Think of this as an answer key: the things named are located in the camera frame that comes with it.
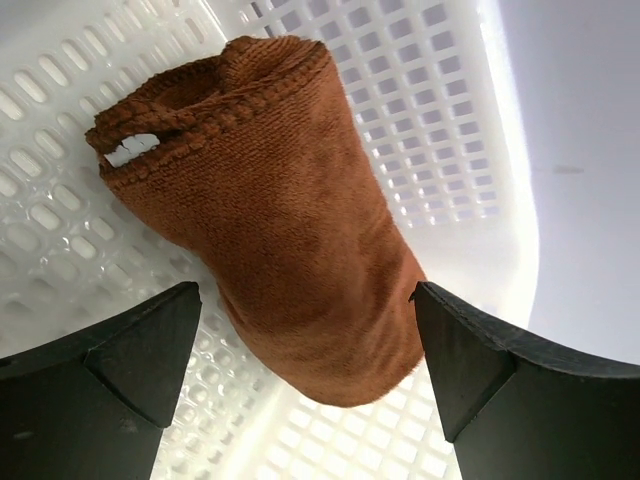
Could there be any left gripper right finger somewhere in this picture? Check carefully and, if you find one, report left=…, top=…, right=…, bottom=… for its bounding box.
left=411, top=282, right=639, bottom=479

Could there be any brown microfiber towel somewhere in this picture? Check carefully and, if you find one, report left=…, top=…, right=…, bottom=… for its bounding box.
left=86, top=36, right=424, bottom=407

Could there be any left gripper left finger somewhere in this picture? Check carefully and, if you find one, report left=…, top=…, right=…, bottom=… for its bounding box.
left=1, top=282, right=202, bottom=480

